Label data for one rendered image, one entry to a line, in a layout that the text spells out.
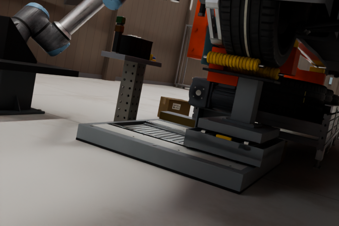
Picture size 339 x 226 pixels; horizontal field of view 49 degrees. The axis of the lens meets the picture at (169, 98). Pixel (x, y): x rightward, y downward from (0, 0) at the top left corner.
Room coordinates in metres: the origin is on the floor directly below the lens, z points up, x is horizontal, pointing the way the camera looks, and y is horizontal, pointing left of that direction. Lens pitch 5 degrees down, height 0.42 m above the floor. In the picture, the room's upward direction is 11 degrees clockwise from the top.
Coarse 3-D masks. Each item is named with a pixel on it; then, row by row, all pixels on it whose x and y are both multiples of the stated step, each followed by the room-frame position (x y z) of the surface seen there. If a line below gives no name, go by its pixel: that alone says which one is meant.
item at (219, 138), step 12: (192, 132) 1.64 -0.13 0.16; (204, 132) 1.63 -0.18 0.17; (216, 132) 1.73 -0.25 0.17; (192, 144) 1.64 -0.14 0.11; (204, 144) 1.61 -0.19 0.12; (216, 144) 1.59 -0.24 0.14; (228, 144) 1.57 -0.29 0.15; (240, 144) 1.54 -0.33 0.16; (252, 144) 1.58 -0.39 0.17; (264, 144) 1.74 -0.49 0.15; (276, 144) 1.73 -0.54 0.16; (228, 156) 1.56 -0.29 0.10; (240, 156) 1.54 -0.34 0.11; (252, 156) 1.51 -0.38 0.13; (264, 156) 1.53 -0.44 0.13; (276, 156) 1.80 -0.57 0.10
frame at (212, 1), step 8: (208, 0) 1.64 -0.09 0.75; (216, 0) 1.63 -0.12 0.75; (208, 8) 1.66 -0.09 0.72; (216, 8) 1.64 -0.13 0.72; (208, 16) 1.69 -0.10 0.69; (216, 16) 1.67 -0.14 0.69; (208, 24) 1.72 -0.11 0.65; (216, 24) 1.70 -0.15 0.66; (216, 32) 1.79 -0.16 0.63; (216, 40) 1.76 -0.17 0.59
